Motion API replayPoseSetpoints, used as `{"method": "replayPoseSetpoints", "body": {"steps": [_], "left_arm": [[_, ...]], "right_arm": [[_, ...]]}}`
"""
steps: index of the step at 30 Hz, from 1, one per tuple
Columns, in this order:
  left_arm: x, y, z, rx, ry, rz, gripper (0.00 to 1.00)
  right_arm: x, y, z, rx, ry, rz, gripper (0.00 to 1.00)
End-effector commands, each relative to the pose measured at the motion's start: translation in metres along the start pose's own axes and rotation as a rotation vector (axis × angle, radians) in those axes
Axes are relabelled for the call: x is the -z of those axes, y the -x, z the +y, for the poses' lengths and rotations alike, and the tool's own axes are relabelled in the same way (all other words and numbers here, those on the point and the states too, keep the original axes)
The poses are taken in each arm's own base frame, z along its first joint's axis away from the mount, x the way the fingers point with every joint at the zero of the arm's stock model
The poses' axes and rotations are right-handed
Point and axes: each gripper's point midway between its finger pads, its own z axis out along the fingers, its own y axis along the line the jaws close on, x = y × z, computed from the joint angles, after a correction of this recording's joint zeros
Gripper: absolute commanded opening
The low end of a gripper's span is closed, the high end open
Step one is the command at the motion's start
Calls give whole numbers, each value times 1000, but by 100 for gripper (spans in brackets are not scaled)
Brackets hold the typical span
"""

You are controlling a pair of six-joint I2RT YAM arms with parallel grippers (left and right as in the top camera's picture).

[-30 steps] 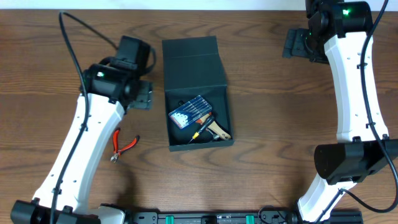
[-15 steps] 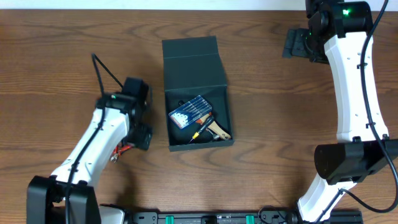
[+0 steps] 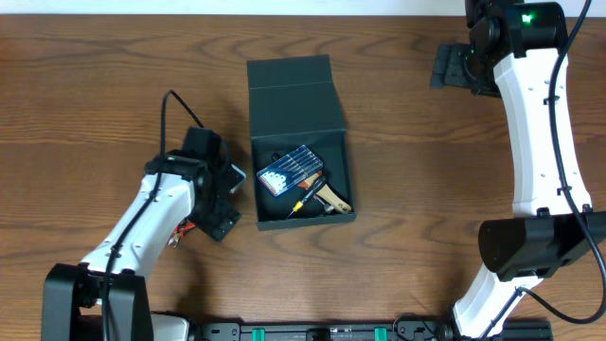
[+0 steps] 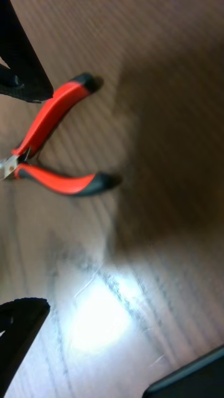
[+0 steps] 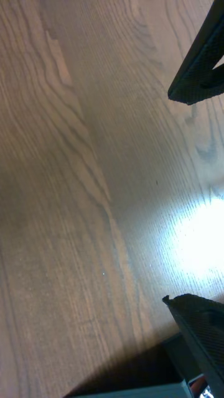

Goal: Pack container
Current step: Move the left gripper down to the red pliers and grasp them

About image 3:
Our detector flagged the left black cable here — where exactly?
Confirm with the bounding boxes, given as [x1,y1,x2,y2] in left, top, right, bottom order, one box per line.
[98,89,205,341]

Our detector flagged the black cable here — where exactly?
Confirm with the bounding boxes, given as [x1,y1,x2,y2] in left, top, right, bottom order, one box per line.
[515,0,606,326]
[98,89,205,341]

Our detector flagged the black yellow screwdriver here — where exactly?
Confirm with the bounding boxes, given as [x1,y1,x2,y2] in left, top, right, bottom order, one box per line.
[288,175,328,218]

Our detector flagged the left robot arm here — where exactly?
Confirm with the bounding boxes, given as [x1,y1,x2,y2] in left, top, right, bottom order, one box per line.
[41,127,245,340]

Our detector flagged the dark green open box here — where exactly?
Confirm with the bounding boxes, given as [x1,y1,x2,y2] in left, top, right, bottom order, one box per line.
[247,55,357,231]

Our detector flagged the right black cable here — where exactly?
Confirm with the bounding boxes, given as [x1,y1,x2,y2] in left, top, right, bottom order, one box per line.
[515,0,606,326]

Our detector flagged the red handled pliers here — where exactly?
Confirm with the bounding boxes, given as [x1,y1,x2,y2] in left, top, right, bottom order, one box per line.
[168,221,196,247]

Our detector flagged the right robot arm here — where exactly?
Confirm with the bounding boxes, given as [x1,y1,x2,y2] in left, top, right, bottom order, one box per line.
[430,0,605,340]

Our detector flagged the black mounting rail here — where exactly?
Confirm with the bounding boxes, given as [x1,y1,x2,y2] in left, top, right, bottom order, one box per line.
[188,320,554,341]

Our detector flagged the small claw hammer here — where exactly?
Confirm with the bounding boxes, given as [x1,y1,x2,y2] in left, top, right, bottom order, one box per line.
[258,146,335,218]

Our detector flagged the orange scraper wooden handle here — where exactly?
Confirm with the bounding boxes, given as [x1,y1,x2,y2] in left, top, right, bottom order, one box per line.
[298,171,352,213]

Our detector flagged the blue precision screwdriver set case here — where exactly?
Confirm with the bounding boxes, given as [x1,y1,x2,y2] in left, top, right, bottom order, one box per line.
[257,145,324,197]

